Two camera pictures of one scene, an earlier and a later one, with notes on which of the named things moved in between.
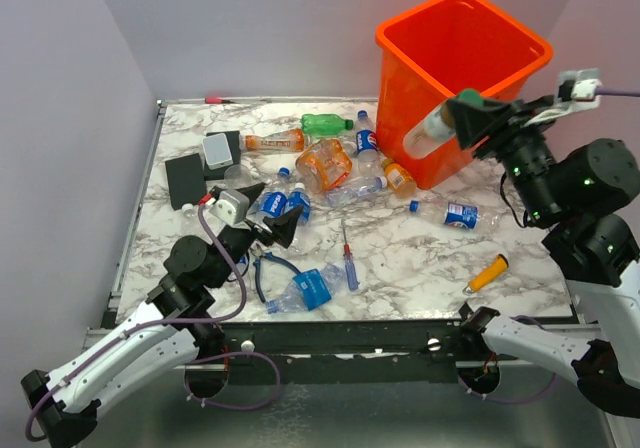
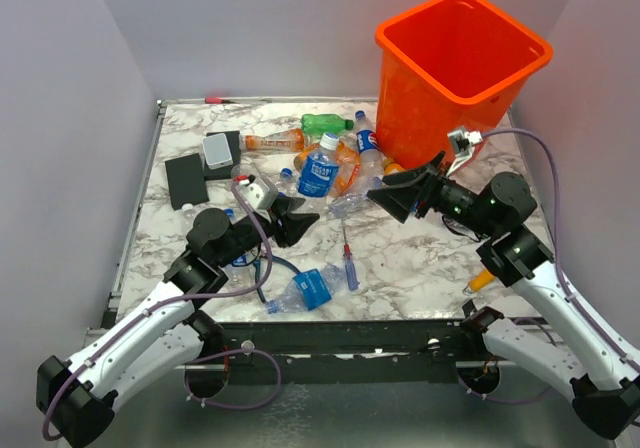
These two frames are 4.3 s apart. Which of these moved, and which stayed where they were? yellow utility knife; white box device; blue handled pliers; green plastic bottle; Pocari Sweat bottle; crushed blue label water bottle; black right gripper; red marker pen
Moved: Pocari Sweat bottle; black right gripper
Stayed: yellow utility knife; red marker pen; blue handled pliers; green plastic bottle; white box device; crushed blue label water bottle
